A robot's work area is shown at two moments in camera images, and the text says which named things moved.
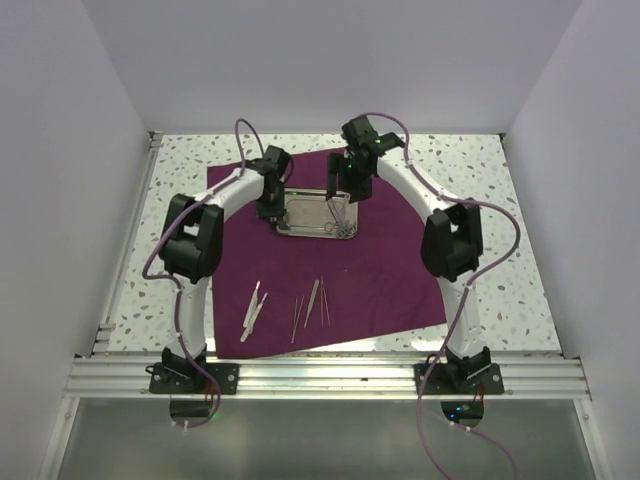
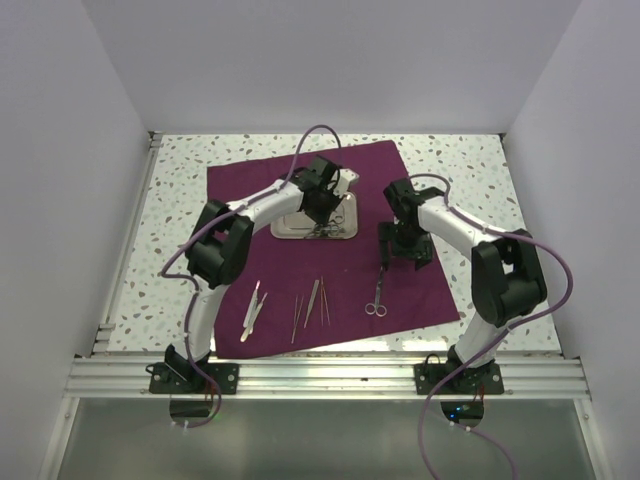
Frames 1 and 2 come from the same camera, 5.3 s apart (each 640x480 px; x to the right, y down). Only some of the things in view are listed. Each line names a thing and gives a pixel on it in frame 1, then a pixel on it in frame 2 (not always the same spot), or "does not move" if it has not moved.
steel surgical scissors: [343, 228] to [375, 308]
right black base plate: [472, 375] does not move
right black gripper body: [351, 172] to [408, 239]
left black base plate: [177, 375] does not move
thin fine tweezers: [296, 322] does not move
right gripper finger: [333, 175] to [386, 235]
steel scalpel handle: [252, 307] does not move
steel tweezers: [316, 284] does not move
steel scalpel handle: [249, 327] does not move
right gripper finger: [359, 192] to [422, 257]
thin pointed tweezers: [323, 295] does not move
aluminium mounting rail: [129, 378] does not move
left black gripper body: [271, 205] to [325, 205]
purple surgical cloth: [277, 292] does not move
